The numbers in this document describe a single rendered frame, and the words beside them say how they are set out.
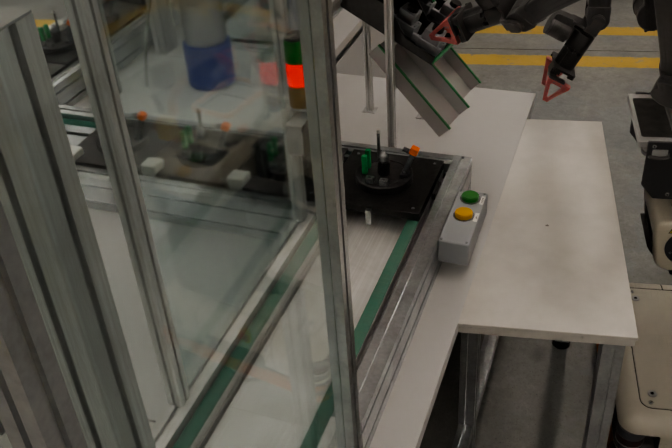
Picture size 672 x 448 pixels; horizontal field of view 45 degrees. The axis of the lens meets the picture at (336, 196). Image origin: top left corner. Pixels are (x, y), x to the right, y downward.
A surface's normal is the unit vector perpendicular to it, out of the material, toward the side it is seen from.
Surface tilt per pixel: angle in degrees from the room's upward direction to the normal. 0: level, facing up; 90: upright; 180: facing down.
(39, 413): 90
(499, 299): 0
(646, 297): 0
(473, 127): 0
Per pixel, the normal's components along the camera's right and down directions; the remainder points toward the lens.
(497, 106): -0.06, -0.83
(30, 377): 0.94, 0.15
